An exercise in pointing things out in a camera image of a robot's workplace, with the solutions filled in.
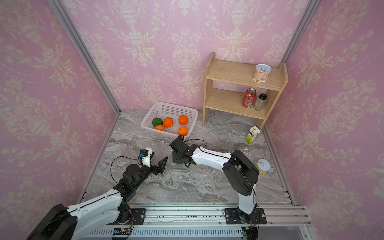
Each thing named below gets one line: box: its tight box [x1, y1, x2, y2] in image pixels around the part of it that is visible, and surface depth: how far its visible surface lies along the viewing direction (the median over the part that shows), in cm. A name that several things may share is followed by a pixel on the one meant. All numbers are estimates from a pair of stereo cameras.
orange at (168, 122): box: [163, 117, 174, 128], surface depth 109 cm
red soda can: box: [242, 88, 257, 109], surface depth 89 cm
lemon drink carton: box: [245, 125, 261, 145], surface depth 96 cm
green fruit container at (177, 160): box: [173, 157, 185, 164], surface depth 81 cm
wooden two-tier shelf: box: [202, 52, 289, 130], surface depth 87 cm
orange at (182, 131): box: [178, 126, 188, 136], surface depth 105 cm
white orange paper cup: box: [252, 64, 272, 84], surface depth 74 cm
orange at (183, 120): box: [178, 115, 189, 126], surface depth 111 cm
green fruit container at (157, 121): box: [152, 117, 163, 127], surface depth 109 cm
